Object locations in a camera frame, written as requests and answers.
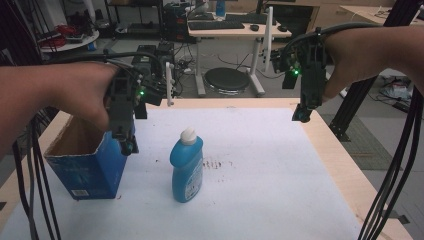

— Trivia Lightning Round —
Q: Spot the red cable coil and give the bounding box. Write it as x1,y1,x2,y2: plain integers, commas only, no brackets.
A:
39,23,81,49

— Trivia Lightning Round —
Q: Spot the white table mat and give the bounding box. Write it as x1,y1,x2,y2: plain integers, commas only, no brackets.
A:
0,106,365,240

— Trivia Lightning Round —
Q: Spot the black keyboard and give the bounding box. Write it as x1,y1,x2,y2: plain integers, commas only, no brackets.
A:
187,20,247,31

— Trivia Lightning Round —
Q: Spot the black hanging cable bundle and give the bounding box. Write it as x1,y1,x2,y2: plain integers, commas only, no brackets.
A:
11,111,64,240
357,84,424,240

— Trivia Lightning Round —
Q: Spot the blue bottle with white cap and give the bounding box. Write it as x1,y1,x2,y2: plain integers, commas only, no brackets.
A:
169,126,205,204

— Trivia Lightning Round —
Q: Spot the wooden side desk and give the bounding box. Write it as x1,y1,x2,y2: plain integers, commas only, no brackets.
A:
339,4,424,27

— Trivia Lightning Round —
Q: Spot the round white table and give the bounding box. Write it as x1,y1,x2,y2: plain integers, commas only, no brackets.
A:
35,29,101,53

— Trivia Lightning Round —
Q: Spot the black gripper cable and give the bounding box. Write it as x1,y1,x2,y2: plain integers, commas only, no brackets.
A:
42,49,164,88
279,21,383,68

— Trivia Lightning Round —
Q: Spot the black equipment box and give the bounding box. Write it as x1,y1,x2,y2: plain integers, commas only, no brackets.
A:
130,41,177,79

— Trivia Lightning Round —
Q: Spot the person's left hand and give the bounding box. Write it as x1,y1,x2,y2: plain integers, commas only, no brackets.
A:
43,61,120,133

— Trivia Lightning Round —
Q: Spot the blue drink bottle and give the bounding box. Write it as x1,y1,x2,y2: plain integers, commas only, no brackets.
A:
215,0,227,18

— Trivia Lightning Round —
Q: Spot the light wooden office desk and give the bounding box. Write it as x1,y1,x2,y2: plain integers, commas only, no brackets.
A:
187,5,293,98

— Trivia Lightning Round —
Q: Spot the black computer tower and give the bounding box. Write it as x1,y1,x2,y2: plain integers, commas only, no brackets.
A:
162,2,190,43

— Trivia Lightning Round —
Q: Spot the white clamp post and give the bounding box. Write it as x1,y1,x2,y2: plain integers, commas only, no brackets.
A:
165,61,176,108

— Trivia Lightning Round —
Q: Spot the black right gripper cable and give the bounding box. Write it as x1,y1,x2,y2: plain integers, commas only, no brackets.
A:
279,21,383,68

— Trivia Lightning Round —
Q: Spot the blue cardboard box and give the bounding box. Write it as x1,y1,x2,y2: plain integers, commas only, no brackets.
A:
43,114,137,201

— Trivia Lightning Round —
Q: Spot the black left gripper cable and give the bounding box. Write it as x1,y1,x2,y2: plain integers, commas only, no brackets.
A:
42,49,164,88

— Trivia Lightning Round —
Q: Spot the round black stool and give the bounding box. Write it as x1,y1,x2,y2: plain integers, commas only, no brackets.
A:
203,67,251,96

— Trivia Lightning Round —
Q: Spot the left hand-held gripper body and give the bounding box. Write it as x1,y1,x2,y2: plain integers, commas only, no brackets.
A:
107,63,168,141

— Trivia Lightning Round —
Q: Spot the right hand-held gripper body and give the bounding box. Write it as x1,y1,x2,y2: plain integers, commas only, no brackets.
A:
271,28,329,113

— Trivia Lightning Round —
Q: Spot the person's right hand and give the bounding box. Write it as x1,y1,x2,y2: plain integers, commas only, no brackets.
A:
321,25,401,103

